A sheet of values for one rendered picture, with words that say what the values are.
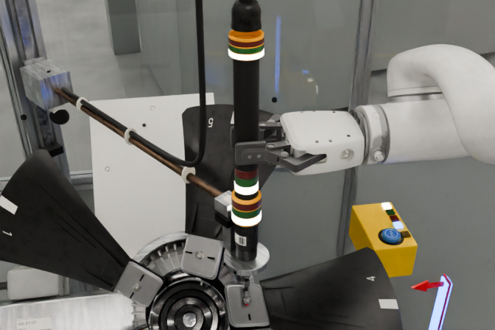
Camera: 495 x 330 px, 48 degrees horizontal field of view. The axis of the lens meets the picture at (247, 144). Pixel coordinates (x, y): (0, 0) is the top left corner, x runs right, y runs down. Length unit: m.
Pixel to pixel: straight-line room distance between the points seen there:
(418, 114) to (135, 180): 0.61
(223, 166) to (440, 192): 1.09
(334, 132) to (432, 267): 1.41
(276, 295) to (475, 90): 0.48
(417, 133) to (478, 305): 1.64
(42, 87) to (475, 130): 0.86
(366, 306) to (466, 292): 1.31
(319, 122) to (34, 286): 0.61
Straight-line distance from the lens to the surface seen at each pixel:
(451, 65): 0.72
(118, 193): 1.17
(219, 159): 0.94
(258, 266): 0.85
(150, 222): 1.16
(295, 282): 0.99
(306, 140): 0.73
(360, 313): 0.98
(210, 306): 0.89
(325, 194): 1.75
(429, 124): 0.79
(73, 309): 1.06
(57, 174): 0.90
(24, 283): 1.11
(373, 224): 1.31
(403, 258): 1.29
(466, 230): 2.06
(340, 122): 0.77
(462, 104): 0.68
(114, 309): 1.05
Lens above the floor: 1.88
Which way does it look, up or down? 31 degrees down
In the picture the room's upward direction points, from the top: straight up
